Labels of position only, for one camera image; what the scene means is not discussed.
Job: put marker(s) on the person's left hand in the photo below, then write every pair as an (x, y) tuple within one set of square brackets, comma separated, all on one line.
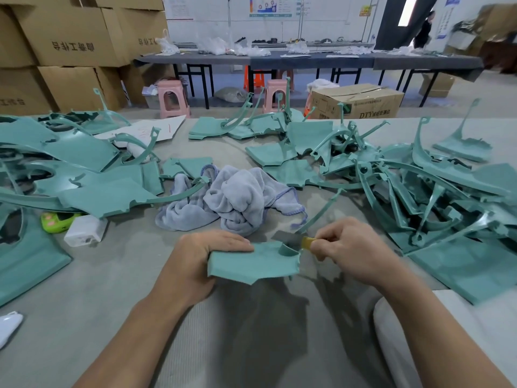
[(190, 270)]

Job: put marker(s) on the pile of green plastic parts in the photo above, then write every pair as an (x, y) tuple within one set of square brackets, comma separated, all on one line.
[(81, 173)]

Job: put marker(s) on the white oval plastic piece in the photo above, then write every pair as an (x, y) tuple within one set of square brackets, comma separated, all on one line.
[(8, 327)]

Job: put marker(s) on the single green plastic part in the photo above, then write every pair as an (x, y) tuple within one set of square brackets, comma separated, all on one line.
[(254, 262)]

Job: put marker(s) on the stack of brown cardboard boxes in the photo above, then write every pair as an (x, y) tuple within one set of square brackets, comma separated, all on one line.
[(73, 44)]

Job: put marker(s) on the heap of clear plastic bags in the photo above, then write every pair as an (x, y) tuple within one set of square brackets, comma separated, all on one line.
[(214, 46)]

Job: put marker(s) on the colourful wall poster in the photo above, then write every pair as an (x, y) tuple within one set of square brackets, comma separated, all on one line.
[(271, 4)]

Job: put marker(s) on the grey-blue wiping cloth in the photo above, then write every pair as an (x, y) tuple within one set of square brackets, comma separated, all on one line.
[(234, 198)]

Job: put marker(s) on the white paper sheet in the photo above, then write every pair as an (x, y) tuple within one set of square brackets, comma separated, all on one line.
[(141, 129)]

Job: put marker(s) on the person's left forearm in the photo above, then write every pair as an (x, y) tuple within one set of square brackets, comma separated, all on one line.
[(129, 343)]

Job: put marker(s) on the person's right hand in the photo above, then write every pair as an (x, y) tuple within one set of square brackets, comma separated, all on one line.
[(355, 250)]

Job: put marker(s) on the pink plastic stool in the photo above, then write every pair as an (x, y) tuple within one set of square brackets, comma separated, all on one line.
[(172, 98), (275, 94)]

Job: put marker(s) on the person's right forearm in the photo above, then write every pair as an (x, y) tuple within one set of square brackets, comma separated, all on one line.
[(444, 335)]

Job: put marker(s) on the long grey work table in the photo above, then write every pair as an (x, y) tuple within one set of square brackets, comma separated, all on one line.
[(315, 62)]

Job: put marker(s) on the green and yellow gadget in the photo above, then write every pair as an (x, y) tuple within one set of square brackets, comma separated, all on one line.
[(58, 222)]

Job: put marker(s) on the orange object under table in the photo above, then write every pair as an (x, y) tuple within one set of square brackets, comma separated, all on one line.
[(254, 78)]

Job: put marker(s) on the dark door with window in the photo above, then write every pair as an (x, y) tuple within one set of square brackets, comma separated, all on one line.
[(400, 12)]

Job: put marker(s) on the brown cardboard box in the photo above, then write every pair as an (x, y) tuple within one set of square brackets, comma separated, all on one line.
[(355, 102)]

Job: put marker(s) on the white power adapter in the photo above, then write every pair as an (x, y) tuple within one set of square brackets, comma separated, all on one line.
[(85, 230)]

